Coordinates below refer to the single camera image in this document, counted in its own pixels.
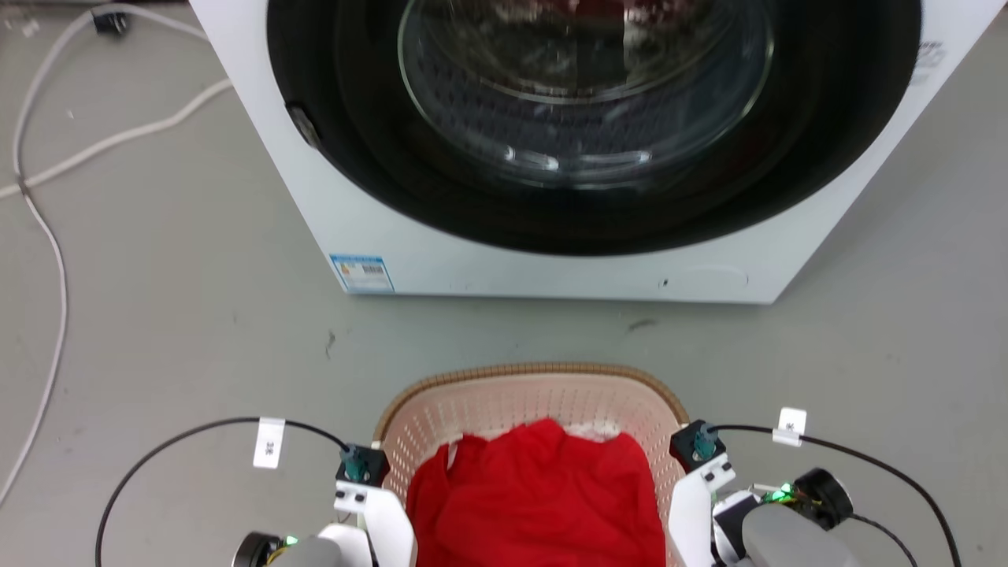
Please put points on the grey printed washer sticker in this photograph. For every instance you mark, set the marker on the grey printed washer sticker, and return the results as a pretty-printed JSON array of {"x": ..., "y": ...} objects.
[{"x": 930, "y": 60}]

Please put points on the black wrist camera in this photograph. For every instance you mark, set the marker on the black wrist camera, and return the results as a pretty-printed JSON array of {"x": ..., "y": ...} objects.
[
  {"x": 362, "y": 465},
  {"x": 698, "y": 444}
]

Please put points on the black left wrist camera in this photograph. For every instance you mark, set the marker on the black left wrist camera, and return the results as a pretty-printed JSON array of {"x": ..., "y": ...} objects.
[{"x": 362, "y": 465}]

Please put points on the blue energy label sticker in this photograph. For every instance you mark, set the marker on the blue energy label sticker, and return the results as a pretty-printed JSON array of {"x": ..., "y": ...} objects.
[{"x": 363, "y": 273}]

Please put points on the black plug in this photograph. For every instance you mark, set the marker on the black plug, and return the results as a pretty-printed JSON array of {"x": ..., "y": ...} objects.
[{"x": 110, "y": 21}]

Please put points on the red garment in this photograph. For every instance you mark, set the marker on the red garment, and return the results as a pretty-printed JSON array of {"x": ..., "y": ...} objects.
[{"x": 543, "y": 504}]

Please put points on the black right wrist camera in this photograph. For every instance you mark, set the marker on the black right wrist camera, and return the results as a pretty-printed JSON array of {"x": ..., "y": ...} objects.
[{"x": 698, "y": 444}]

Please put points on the black round glass washer door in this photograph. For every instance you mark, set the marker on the black round glass washer door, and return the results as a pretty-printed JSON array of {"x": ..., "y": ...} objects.
[{"x": 441, "y": 197}]

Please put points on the white front-load washing machine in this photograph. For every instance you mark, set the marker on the white front-load washing machine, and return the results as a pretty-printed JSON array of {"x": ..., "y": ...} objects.
[{"x": 551, "y": 272}]

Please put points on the beige plastic laundry basket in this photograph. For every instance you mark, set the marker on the beige plastic laundry basket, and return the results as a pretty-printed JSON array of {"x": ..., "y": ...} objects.
[{"x": 488, "y": 402}]

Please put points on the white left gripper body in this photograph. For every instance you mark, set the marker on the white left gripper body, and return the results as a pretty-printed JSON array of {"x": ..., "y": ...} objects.
[{"x": 390, "y": 524}]

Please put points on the white garment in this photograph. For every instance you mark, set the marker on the white garment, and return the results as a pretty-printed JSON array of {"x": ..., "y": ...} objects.
[{"x": 592, "y": 430}]

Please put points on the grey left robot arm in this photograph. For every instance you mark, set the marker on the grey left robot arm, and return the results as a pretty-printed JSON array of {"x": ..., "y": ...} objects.
[{"x": 307, "y": 554}]

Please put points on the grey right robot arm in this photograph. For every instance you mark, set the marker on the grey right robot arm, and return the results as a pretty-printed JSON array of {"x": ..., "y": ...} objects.
[{"x": 787, "y": 535}]

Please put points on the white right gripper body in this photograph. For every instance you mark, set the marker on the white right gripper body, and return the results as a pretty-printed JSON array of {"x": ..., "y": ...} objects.
[{"x": 689, "y": 520}]

